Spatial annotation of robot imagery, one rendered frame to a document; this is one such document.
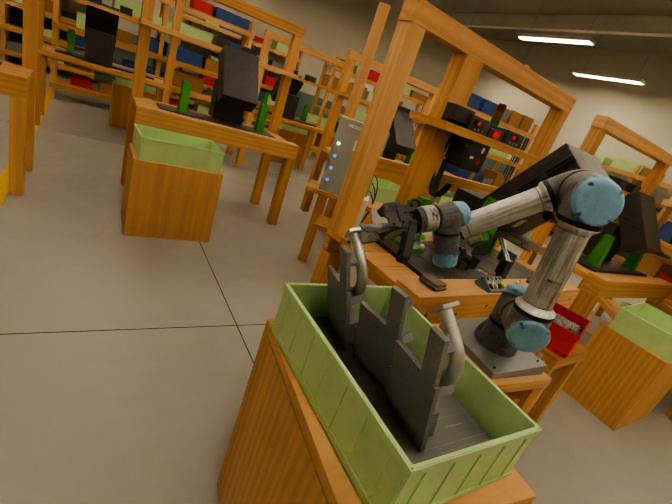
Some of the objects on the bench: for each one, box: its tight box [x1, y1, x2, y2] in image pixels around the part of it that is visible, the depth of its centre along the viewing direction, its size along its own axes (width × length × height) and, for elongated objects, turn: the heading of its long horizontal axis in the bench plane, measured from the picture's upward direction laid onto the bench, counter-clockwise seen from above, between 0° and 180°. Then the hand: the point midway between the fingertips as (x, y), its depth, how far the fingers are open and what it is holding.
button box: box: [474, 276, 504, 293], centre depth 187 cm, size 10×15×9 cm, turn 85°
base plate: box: [376, 239, 534, 279], centre depth 220 cm, size 42×110×2 cm, turn 85°
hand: (356, 237), depth 103 cm, fingers open, 11 cm apart
